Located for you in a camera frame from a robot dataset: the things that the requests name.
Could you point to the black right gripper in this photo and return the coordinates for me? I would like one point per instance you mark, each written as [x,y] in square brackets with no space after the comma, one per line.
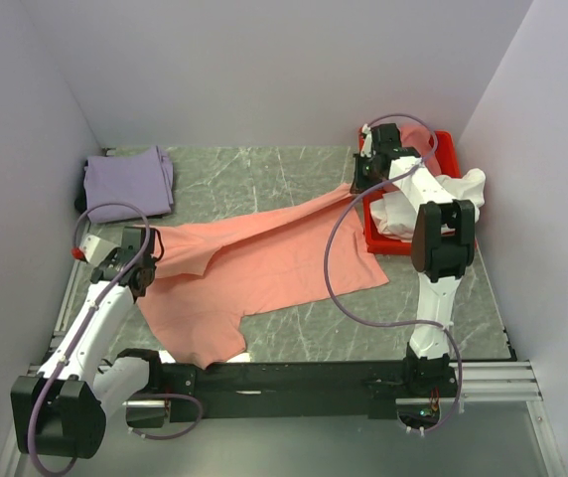
[359,183]

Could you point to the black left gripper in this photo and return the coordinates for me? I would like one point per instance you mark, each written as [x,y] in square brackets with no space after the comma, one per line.
[112,256]

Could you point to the salmon pink t shirt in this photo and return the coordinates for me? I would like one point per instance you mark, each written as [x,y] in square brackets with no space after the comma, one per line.
[214,274]

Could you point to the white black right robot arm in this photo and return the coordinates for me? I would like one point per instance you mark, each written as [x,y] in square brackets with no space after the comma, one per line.
[442,247]

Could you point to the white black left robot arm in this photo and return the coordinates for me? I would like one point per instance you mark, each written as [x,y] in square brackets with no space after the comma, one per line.
[62,410]

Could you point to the white printed t shirt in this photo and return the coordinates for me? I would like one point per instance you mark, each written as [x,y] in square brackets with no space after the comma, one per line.
[395,218]

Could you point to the dusty pink t shirt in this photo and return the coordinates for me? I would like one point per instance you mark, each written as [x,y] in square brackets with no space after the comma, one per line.
[417,137]

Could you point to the red plastic bin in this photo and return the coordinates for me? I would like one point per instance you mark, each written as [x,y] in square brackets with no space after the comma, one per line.
[379,244]

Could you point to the folded lavender t shirt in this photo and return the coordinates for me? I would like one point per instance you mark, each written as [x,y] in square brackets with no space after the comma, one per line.
[144,181]

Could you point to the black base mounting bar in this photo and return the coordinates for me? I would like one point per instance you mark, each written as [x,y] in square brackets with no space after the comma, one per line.
[257,390]

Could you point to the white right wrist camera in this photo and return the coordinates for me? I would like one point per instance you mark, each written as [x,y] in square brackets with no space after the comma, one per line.
[365,141]

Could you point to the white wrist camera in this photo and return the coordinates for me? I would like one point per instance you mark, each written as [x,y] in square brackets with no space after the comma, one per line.
[93,249]
[365,141]

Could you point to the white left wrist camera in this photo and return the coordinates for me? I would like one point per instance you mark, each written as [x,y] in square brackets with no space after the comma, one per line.
[93,249]

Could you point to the aluminium frame rail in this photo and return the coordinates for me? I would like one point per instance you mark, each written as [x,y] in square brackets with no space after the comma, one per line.
[488,381]

